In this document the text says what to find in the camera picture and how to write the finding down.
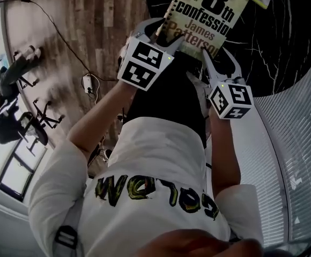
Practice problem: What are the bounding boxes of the person's black trousers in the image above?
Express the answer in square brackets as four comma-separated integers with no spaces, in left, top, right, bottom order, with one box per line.
[123,60,209,149]

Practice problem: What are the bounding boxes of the olive book with black lettering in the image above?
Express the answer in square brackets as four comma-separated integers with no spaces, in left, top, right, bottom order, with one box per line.
[155,0,250,60]

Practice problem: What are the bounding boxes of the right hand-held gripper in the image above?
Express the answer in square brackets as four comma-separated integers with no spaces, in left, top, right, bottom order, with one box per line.
[201,48,255,120]

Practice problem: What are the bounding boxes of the person's white printed t-shirt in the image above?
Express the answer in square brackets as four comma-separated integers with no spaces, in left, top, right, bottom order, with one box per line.
[28,116,265,257]

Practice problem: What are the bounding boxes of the person's chin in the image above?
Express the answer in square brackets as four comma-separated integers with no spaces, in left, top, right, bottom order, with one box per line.
[130,229,265,257]

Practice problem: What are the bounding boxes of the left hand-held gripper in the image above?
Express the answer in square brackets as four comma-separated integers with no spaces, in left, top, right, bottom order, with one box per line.
[116,16,186,92]

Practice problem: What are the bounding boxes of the person's left forearm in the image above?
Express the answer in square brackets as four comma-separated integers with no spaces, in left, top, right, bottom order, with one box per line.
[66,79,139,160]

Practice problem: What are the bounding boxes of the white power adapter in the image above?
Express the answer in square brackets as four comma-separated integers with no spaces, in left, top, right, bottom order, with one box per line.
[82,74,94,94]

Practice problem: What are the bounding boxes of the person's right forearm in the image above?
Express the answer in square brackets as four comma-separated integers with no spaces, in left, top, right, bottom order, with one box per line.
[208,107,242,198]

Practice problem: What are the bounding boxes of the black floor cable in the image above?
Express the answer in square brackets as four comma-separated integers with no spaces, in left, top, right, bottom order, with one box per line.
[0,0,110,82]

